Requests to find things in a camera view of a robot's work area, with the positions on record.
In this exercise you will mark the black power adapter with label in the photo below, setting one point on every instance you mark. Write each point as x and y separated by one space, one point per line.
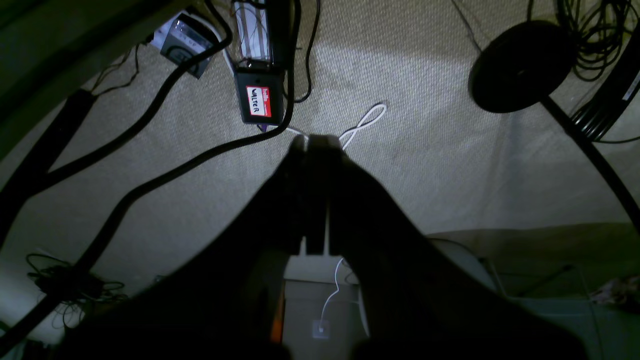
260 96

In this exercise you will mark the grey electronic box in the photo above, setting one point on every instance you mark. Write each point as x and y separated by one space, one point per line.
183 37

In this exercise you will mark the black round stand base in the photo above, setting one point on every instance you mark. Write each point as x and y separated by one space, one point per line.
521 66

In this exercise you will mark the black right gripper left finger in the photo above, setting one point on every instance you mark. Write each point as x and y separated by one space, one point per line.
221 305

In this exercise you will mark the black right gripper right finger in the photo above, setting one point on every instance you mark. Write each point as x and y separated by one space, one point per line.
419 305

